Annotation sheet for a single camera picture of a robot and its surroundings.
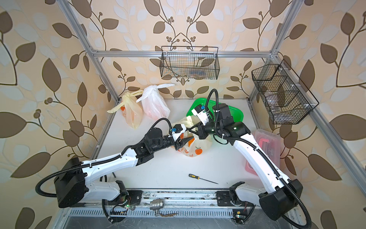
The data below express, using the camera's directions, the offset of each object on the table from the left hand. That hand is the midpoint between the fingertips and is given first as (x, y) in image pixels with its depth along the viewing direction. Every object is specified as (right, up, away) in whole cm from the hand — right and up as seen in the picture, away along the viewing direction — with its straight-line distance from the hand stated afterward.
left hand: (187, 129), depth 70 cm
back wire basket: (+1, +43, +26) cm, 50 cm away
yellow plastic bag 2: (+5, -9, +2) cm, 11 cm away
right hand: (+1, 0, 0) cm, 1 cm away
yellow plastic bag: (-39, +11, +26) cm, 48 cm away
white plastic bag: (-24, +15, +29) cm, 41 cm away
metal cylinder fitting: (-15, -37, -1) cm, 40 cm away
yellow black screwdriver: (+6, -29, +10) cm, 31 cm away
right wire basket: (+52, +16, +3) cm, 54 cm away
